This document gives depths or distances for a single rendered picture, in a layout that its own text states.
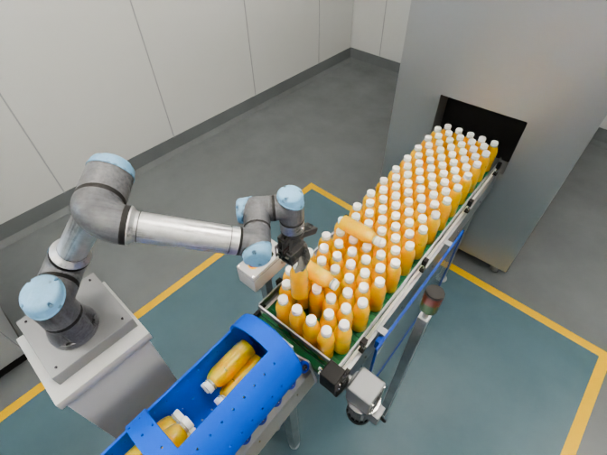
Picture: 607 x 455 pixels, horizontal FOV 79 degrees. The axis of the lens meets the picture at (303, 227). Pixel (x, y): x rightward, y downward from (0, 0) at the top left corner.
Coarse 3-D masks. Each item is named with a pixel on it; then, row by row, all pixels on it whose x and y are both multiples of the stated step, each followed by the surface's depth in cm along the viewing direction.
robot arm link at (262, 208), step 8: (240, 200) 104; (248, 200) 104; (256, 200) 104; (264, 200) 104; (272, 200) 104; (240, 208) 103; (248, 208) 103; (256, 208) 102; (264, 208) 103; (272, 208) 104; (240, 216) 104; (248, 216) 101; (256, 216) 100; (264, 216) 101; (272, 216) 104
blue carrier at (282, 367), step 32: (256, 320) 120; (224, 352) 132; (256, 352) 139; (288, 352) 116; (192, 384) 125; (256, 384) 109; (288, 384) 118; (160, 416) 118; (192, 416) 124; (224, 416) 103; (256, 416) 109; (128, 448) 112; (160, 448) 96; (192, 448) 98; (224, 448) 103
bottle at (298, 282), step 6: (306, 270) 133; (294, 276) 131; (300, 276) 131; (306, 276) 133; (294, 282) 133; (300, 282) 133; (306, 282) 135; (294, 288) 136; (300, 288) 136; (306, 288) 138; (294, 294) 139; (300, 294) 139; (306, 294) 141
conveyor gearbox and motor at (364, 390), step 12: (360, 372) 145; (348, 384) 145; (360, 384) 142; (372, 384) 142; (384, 384) 142; (348, 396) 146; (360, 396) 139; (372, 396) 139; (348, 408) 162; (360, 408) 145; (372, 408) 147; (384, 408) 150; (360, 420) 158; (372, 420) 151; (384, 420) 152
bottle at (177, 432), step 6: (174, 426) 105; (180, 426) 105; (168, 432) 103; (174, 432) 103; (180, 432) 104; (186, 432) 106; (174, 438) 103; (180, 438) 103; (174, 444) 102; (180, 444) 103
